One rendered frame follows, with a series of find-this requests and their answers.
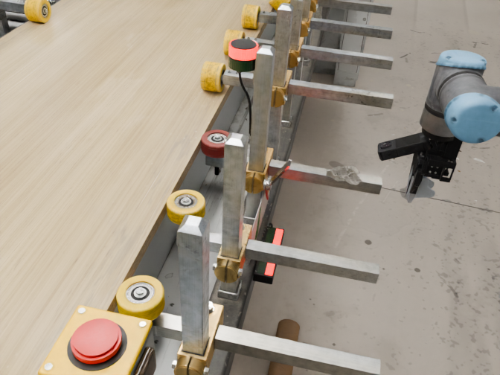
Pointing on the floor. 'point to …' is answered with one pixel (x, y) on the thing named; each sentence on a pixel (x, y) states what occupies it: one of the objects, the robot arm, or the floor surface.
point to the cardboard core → (291, 330)
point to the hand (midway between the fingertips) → (407, 197)
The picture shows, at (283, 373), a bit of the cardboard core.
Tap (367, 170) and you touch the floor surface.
